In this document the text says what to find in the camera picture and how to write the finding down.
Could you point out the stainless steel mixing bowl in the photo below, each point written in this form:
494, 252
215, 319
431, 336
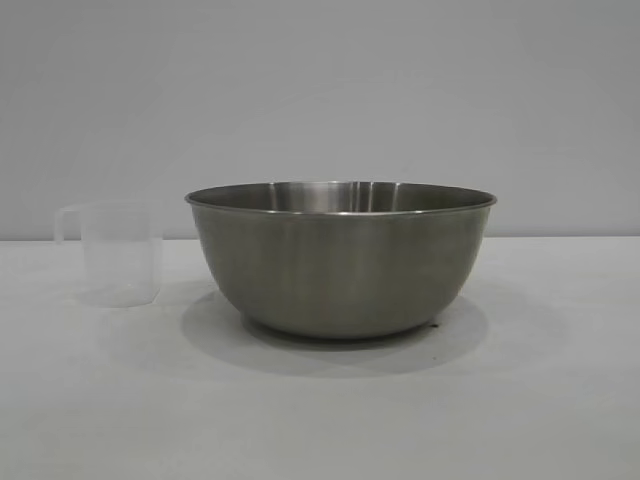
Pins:
340, 270

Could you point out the clear plastic measuring cup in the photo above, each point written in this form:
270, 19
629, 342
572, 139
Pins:
120, 260

